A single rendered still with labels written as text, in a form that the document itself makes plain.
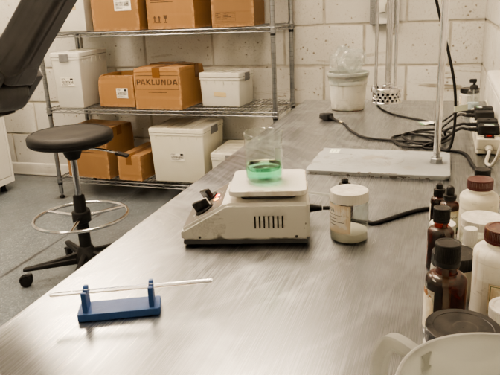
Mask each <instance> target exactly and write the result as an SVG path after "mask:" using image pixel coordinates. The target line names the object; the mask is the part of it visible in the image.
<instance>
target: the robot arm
mask: <svg viewBox="0 0 500 375"><path fill-rule="evenodd" d="M76 2H77V0H20V2H19V4H18V5H17V7H16V9H15V11H14V13H13V15H12V16H11V18H10V21H9V22H8V23H7V26H6V28H5V29H4V31H3V33H2V35H1V36H0V117H3V116H5V115H10V114H13V113H15V112H16V110H20V109H22V108H24V107H25V106H26V104H27V102H28V101H29V100H30V98H31V96H32V94H33V93H34V91H35V90H36V87H37V86H38V85H39V83H40V81H41V79H42V78H43V74H42V72H41V71H40V70H39V67H40V66H41V63H42V61H43V59H44V57H45V55H46V54H47V52H48V49H49V48H50V47H51V45H52V43H53V41H54V40H55V38H56V36H57V34H58V33H59V31H60V29H61V27H62V26H63V24H64V22H65V21H66V19H67V18H68V15H69V13H70V12H71V10H72V9H73V7H74V5H75V4H76Z"/></svg>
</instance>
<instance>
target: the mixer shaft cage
mask: <svg viewBox="0 0 500 375"><path fill-rule="evenodd" d="M399 13H400V0H396V19H395V43H394V85H393V83H391V76H392V51H393V27H394V0H387V28H386V55H385V84H383V85H381V86H378V85H377V78H378V47H379V0H376V28H375V63H374V86H372V87H371V91H372V101H371V102H372V103H373V104H377V105H395V104H399V103H402V101H401V92H402V91H403V87H402V86H397V58H398V36H399ZM383 102H384V103H383ZM387 102H388V103H387Z"/></svg>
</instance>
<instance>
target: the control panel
mask: <svg viewBox="0 0 500 375"><path fill-rule="evenodd" d="M228 185H229V183H228V184H226V185H224V186H223V187H221V188H219V189H218V190H215V191H216V192H217V194H218V193H219V196H215V197H214V198H213V199H212V200H210V201H209V202H212V203H213V206H212V207H211V208H210V209H209V210H207V211H206V212H205V213H203V214H201V215H199V216H197V215H196V211H195V210H194V208H192V210H191V212H190V214H189V216H188V218H187V221H186V223H185V225H184V227H185V226H187V225H189V224H191V223H192V222H194V221H196V220H197V219H199V218H200V217H203V216H204V215H206V214H208V213H209V212H211V211H212V210H214V209H216V208H218V207H219V206H221V205H222V202H223V200H224V197H225V193H226V191H227V189H228ZM215 191H214V192H215ZM216 198H218V199H217V200H215V201H214V199H216ZM184 227H183V228H184Z"/></svg>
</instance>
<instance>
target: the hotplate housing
mask: <svg viewBox="0 0 500 375"><path fill-rule="evenodd" d="M230 186H231V182H229V185H228V189H227V191H226V193H225V197H224V200H223V202H222V205H221V206H219V207H218V208H216V209H214V210H212V211H211V212H209V213H208V214H206V215H204V216H203V217H200V218H199V219H197V220H196V221H194V222H192V223H191V224H189V225H187V226H185V227H184V228H183V229H182V232H181V235H182V238H184V244H248V243H308V237H309V236H310V213H311V212H314V211H322V205H314V204H310V197H309V192H308V181H307V194H305V195H303V196H245V197H233V196H229V193H228V191H229V188H230Z"/></svg>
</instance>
